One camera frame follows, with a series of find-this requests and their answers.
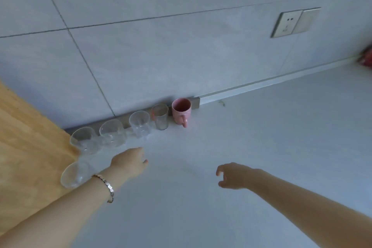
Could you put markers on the person's left hand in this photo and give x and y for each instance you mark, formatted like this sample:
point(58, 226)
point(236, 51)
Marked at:
point(129, 161)

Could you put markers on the person's right hand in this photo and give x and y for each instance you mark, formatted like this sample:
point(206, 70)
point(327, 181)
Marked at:
point(232, 175)

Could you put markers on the person's left thumb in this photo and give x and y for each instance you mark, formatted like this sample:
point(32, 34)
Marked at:
point(144, 164)

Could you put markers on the person's right thumb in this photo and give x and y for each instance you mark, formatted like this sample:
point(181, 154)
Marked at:
point(222, 183)

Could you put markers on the person's left forearm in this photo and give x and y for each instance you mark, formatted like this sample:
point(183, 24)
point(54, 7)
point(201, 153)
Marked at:
point(55, 213)

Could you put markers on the person's right forearm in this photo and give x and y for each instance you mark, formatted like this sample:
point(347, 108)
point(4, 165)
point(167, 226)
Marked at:
point(312, 210)

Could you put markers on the clear glass cup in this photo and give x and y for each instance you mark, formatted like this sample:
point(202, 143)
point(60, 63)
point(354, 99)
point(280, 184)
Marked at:
point(84, 140)
point(140, 125)
point(112, 133)
point(75, 174)

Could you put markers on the tall clear drinking glass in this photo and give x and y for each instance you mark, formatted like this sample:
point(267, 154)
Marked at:
point(160, 117)

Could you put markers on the pink ceramic mug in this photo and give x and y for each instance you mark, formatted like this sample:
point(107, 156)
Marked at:
point(181, 111)

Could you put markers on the grey backsplash strip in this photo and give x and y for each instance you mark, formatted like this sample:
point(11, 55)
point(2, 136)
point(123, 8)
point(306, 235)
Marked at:
point(261, 80)

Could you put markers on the wooden cabinet panel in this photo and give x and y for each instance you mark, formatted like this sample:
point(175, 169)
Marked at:
point(27, 154)

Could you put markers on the red object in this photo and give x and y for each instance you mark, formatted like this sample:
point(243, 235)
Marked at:
point(367, 57)

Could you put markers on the white wall socket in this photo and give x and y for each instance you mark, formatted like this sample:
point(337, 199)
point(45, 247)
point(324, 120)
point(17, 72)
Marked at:
point(287, 25)

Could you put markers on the white wall switch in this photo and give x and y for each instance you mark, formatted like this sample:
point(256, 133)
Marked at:
point(308, 20)

